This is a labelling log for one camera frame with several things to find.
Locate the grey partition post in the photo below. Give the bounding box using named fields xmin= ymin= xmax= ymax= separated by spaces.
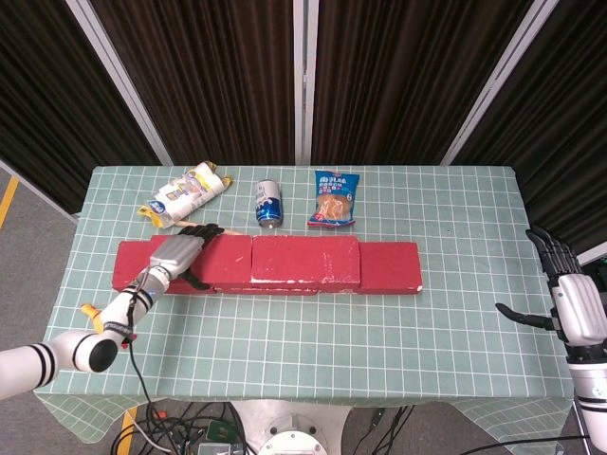
xmin=65 ymin=0 xmax=175 ymax=166
xmin=292 ymin=0 xmax=319 ymax=166
xmin=440 ymin=0 xmax=561 ymax=166

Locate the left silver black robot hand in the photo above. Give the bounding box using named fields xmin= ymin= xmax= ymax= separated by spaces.
xmin=149 ymin=224 xmax=225 ymax=291

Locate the blue snack bag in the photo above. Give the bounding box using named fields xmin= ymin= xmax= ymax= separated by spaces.
xmin=306 ymin=169 xmax=360 ymax=228

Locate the dark pleated partition panel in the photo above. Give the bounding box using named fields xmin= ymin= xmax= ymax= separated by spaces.
xmin=89 ymin=0 xmax=298 ymax=166
xmin=310 ymin=0 xmax=537 ymax=166
xmin=0 ymin=0 xmax=162 ymax=214
xmin=452 ymin=0 xmax=607 ymax=269

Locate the white floor cable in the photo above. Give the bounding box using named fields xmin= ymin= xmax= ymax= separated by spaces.
xmin=121 ymin=419 xmax=170 ymax=452

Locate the black floor cable bundle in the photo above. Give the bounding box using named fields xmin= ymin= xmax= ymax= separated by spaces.
xmin=111 ymin=400 xmax=248 ymax=455
xmin=364 ymin=404 xmax=417 ymax=455

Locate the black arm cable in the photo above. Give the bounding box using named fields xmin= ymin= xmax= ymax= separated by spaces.
xmin=473 ymin=434 xmax=607 ymax=455
xmin=123 ymin=279 xmax=157 ymax=409

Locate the blue white drink can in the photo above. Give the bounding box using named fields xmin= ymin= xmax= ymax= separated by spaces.
xmin=253 ymin=178 xmax=285 ymax=230

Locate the green grid tablecloth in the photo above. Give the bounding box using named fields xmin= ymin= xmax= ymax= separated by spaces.
xmin=35 ymin=164 xmax=578 ymax=449

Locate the red foam brick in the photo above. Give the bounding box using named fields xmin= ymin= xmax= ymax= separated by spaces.
xmin=113 ymin=240 xmax=215 ymax=296
xmin=358 ymin=241 xmax=425 ymax=298
xmin=250 ymin=235 xmax=362 ymax=284
xmin=211 ymin=278 xmax=322 ymax=297
xmin=150 ymin=233 xmax=253 ymax=286

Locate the yellow rubber chicken toy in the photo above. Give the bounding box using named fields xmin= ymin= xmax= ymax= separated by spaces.
xmin=80 ymin=303 xmax=130 ymax=350

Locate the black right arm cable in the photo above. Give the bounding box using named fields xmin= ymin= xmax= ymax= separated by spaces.
xmin=473 ymin=434 xmax=607 ymax=455

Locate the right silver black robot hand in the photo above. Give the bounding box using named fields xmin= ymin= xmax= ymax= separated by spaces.
xmin=495 ymin=226 xmax=607 ymax=350

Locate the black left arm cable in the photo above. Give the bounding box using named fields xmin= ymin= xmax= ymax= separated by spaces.
xmin=123 ymin=279 xmax=157 ymax=409

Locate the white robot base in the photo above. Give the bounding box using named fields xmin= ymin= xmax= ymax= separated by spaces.
xmin=230 ymin=399 xmax=355 ymax=455

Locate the thin wooden stick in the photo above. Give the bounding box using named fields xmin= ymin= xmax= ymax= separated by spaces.
xmin=175 ymin=219 xmax=255 ymax=240

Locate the white yellow wrapped roll pack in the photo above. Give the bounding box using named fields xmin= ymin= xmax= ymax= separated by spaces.
xmin=137 ymin=160 xmax=233 ymax=230

